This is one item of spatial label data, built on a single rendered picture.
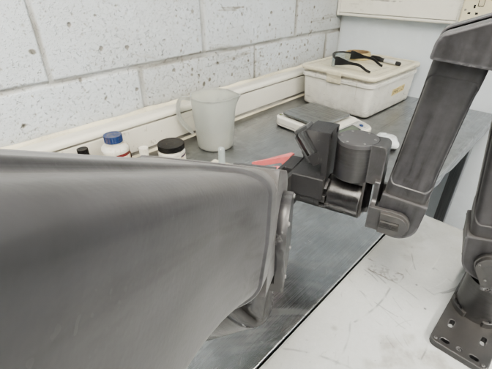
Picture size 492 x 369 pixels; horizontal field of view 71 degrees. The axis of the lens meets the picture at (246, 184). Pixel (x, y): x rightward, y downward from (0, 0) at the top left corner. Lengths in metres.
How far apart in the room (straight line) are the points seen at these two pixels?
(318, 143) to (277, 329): 0.27
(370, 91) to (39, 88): 0.96
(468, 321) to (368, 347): 0.16
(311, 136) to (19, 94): 0.63
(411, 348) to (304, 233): 0.27
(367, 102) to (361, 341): 0.89
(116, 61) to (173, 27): 0.19
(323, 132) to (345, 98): 0.81
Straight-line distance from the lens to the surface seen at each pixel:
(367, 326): 0.56
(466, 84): 0.45
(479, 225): 0.52
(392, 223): 0.50
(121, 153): 0.85
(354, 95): 1.28
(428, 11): 1.51
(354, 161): 0.49
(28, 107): 0.90
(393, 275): 0.65
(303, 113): 1.15
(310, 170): 0.54
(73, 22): 0.91
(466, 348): 0.58
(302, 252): 0.64
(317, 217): 0.73
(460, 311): 0.61
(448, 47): 0.42
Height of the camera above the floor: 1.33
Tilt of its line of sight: 32 degrees down
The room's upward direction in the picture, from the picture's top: straight up
